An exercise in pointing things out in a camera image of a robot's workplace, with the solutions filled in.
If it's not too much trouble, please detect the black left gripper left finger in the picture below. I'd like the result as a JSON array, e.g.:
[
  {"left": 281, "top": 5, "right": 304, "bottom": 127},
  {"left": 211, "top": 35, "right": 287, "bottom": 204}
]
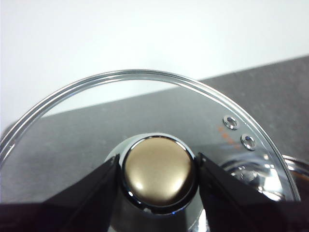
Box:
[{"left": 0, "top": 154, "right": 121, "bottom": 232}]

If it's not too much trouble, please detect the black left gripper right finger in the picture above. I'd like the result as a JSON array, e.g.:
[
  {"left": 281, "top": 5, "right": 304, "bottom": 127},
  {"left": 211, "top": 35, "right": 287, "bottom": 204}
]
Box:
[{"left": 198, "top": 151, "right": 309, "bottom": 232}]

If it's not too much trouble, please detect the glass lid with round knob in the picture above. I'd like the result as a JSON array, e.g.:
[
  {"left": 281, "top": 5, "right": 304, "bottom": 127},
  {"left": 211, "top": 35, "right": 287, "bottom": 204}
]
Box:
[{"left": 0, "top": 69, "right": 302, "bottom": 232}]

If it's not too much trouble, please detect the pale green electric steamer pot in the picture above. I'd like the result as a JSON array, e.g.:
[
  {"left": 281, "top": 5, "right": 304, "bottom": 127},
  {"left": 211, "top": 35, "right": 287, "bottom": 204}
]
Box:
[{"left": 218, "top": 154, "right": 309, "bottom": 203}]

